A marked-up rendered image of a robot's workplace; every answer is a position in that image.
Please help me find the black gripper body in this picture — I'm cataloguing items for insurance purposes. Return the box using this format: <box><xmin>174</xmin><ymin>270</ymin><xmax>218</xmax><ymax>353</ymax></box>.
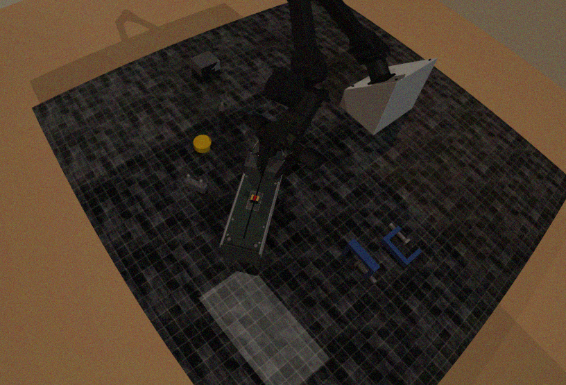
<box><xmin>244</xmin><ymin>108</ymin><xmax>325</xmax><ymax>169</ymax></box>

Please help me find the yellow short cylinder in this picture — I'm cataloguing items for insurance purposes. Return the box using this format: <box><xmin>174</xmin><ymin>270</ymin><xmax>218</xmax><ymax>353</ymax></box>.
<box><xmin>193</xmin><ymin>135</ymin><xmax>212</xmax><ymax>153</ymax></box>

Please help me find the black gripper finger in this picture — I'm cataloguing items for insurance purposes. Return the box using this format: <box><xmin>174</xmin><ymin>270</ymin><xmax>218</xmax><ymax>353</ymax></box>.
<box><xmin>255</xmin><ymin>132</ymin><xmax>272</xmax><ymax>167</ymax></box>
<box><xmin>274</xmin><ymin>154</ymin><xmax>302</xmax><ymax>180</ymax></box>

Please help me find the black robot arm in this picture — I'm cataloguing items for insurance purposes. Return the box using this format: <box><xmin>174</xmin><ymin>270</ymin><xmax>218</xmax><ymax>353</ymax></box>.
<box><xmin>262</xmin><ymin>0</ymin><xmax>395</xmax><ymax>150</ymax></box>

